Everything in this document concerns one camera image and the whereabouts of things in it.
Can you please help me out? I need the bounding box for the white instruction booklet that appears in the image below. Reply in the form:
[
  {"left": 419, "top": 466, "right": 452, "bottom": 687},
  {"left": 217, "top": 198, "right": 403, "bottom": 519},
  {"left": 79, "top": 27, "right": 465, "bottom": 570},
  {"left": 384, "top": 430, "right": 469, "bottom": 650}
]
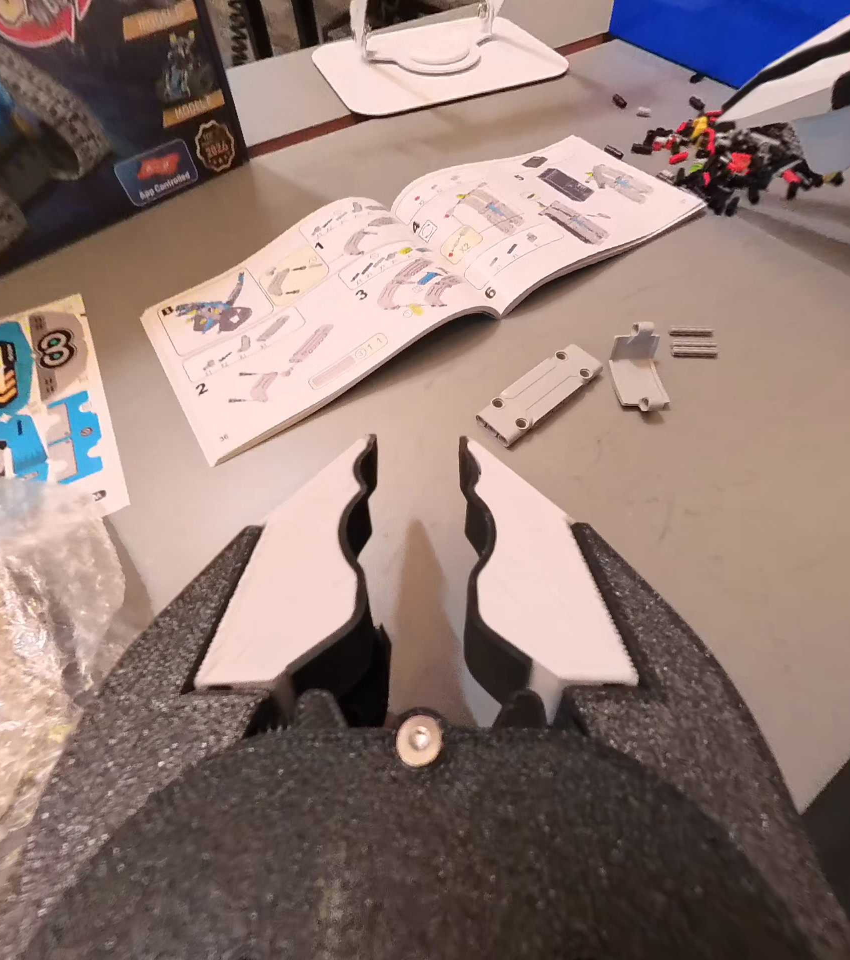
[{"left": 140, "top": 135, "right": 707, "bottom": 468}]

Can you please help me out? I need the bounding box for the grey toy bracket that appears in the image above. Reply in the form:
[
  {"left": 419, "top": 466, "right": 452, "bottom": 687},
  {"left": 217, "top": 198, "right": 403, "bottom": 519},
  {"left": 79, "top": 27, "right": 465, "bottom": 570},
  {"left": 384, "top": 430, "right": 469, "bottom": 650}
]
[{"left": 610, "top": 322, "right": 672, "bottom": 413}]

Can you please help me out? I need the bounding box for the blue sticker sheet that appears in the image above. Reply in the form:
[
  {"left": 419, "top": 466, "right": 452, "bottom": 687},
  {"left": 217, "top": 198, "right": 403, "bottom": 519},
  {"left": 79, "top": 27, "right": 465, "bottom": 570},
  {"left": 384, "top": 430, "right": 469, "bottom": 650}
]
[{"left": 0, "top": 294, "right": 130, "bottom": 519}]

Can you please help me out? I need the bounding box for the pile of small toy pegs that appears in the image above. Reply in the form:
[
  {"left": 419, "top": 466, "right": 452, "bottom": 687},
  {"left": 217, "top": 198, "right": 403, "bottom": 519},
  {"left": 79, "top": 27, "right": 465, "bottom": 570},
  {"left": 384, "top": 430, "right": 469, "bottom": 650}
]
[{"left": 631, "top": 111, "right": 846, "bottom": 219}]

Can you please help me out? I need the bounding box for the white desk stand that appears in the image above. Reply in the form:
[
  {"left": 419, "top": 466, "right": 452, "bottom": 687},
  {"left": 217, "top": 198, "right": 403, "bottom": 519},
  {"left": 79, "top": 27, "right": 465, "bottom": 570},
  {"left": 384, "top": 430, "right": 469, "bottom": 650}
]
[{"left": 312, "top": 0, "right": 570, "bottom": 117}]

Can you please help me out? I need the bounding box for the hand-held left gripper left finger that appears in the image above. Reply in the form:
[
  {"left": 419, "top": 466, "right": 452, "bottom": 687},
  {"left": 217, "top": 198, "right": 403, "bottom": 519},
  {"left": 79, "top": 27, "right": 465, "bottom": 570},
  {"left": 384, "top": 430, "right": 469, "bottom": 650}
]
[{"left": 194, "top": 435, "right": 393, "bottom": 725}]

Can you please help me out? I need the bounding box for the blue plastic bin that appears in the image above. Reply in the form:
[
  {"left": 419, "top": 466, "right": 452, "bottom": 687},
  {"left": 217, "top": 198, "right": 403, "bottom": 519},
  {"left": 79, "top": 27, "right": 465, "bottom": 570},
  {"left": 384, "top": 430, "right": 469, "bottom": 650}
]
[{"left": 608, "top": 0, "right": 850, "bottom": 93}]

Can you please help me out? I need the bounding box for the dark blue toy box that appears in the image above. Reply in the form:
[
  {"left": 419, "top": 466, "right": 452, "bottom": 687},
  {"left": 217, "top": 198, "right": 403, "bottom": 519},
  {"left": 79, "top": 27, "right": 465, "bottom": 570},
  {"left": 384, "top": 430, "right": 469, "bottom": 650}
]
[{"left": 0, "top": 0, "right": 249, "bottom": 301}]

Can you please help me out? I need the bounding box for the grey toy plate with holes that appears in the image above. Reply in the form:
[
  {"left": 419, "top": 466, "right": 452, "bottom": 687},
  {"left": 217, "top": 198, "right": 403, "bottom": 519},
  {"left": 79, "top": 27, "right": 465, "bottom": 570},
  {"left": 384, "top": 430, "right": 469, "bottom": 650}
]
[{"left": 476, "top": 345, "right": 605, "bottom": 450}]

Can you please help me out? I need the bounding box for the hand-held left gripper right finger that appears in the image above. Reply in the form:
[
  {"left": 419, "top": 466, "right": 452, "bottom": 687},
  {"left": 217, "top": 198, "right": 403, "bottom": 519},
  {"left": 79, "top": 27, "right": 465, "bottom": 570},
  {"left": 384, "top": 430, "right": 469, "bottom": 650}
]
[{"left": 458, "top": 437, "right": 639, "bottom": 726}]

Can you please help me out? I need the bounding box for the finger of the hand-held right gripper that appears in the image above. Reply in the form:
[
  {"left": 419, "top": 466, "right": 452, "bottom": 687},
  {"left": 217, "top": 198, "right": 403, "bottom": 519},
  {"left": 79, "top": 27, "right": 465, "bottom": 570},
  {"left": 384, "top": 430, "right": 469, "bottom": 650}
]
[
  {"left": 716, "top": 56, "right": 850, "bottom": 126},
  {"left": 736, "top": 0, "right": 850, "bottom": 97}
]

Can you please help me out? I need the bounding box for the large bubble wrap packet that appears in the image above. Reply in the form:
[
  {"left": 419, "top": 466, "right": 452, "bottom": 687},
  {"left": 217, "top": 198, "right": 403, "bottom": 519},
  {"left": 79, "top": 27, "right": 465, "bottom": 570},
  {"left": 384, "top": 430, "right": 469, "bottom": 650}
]
[{"left": 0, "top": 480, "right": 130, "bottom": 909}]

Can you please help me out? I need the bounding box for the grey desk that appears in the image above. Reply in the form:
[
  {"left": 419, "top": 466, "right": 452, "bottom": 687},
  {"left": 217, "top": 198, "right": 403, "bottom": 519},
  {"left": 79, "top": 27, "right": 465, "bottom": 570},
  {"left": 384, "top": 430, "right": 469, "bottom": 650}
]
[{"left": 0, "top": 0, "right": 850, "bottom": 826}]

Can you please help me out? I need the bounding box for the black coiled cable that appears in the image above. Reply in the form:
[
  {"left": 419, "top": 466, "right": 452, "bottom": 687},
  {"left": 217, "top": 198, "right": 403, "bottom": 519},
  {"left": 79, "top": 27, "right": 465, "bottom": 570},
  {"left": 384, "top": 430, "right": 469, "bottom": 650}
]
[{"left": 224, "top": 0, "right": 262, "bottom": 48}]

